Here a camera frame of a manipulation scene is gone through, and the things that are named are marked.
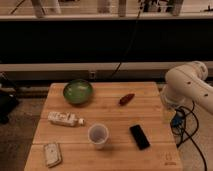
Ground red chili pepper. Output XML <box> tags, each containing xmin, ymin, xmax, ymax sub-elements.
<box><xmin>119</xmin><ymin>93</ymin><xmax>135</xmax><ymax>106</ymax></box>

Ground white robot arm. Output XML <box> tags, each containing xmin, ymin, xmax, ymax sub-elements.
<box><xmin>160</xmin><ymin>61</ymin><xmax>213</xmax><ymax>114</ymax></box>

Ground green ceramic bowl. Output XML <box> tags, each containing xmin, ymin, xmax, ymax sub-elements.
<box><xmin>63</xmin><ymin>79</ymin><xmax>93</xmax><ymax>105</ymax></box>

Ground translucent ceramic cup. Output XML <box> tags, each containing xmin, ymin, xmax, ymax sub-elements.
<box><xmin>88</xmin><ymin>123</ymin><xmax>109</xmax><ymax>150</ymax></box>

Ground white plastic bottle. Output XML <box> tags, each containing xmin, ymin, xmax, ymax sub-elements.
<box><xmin>48</xmin><ymin>111</ymin><xmax>85</xmax><ymax>127</ymax></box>

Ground black smartphone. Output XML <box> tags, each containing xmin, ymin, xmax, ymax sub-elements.
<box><xmin>130</xmin><ymin>125</ymin><xmax>150</xmax><ymax>150</ymax></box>

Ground blue connector box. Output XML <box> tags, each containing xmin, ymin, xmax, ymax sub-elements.
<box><xmin>170</xmin><ymin>111</ymin><xmax>185</xmax><ymax>127</ymax></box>

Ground small white packet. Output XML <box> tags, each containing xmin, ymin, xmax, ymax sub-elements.
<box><xmin>43</xmin><ymin>143</ymin><xmax>62</xmax><ymax>168</ymax></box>

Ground dark object at left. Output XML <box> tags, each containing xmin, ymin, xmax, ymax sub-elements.
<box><xmin>0</xmin><ymin>72</ymin><xmax>20</xmax><ymax>124</ymax></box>

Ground black floor cables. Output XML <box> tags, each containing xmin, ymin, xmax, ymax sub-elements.
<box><xmin>171</xmin><ymin>100</ymin><xmax>208</xmax><ymax>171</ymax></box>

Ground black hanging cable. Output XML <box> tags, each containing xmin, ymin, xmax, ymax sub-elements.
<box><xmin>109</xmin><ymin>0</ymin><xmax>145</xmax><ymax>79</ymax></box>

